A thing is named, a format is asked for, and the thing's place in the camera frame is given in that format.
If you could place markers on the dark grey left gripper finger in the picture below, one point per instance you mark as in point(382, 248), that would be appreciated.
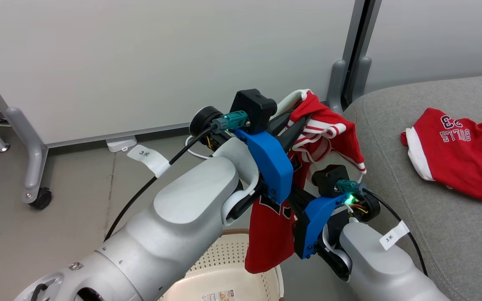
point(280, 121)
point(293, 133)

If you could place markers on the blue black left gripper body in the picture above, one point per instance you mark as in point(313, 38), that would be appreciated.
point(272, 167)

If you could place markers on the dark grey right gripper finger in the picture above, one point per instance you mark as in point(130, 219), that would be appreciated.
point(297, 200)

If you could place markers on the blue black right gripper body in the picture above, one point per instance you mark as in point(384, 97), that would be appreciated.
point(314, 221)

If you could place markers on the red jersey white striped trim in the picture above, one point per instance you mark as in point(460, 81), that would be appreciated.
point(266, 234)

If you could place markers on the red Bulls jersey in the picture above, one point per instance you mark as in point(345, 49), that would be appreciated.
point(467, 163)

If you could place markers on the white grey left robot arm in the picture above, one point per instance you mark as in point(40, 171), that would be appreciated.
point(182, 225)

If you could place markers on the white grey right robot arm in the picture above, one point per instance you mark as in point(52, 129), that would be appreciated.
point(375, 267)

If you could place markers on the grey fabric sofa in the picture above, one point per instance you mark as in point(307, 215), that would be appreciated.
point(454, 234)

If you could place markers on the beige perforated laundry basket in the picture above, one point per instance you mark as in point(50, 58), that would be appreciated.
point(224, 271)

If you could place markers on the white partition panel grey feet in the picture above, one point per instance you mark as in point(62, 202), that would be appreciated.
point(433, 37)
point(161, 62)

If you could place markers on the white power adapter box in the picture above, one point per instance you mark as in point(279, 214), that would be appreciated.
point(120, 144)

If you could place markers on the black caster wheel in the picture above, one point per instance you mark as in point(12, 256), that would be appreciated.
point(41, 199)

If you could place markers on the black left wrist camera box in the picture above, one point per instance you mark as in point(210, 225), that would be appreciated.
point(253, 108)

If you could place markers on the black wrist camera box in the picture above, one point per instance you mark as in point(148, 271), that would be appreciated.
point(329, 179)
point(253, 108)

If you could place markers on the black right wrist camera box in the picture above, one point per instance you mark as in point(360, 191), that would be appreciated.
point(329, 179)

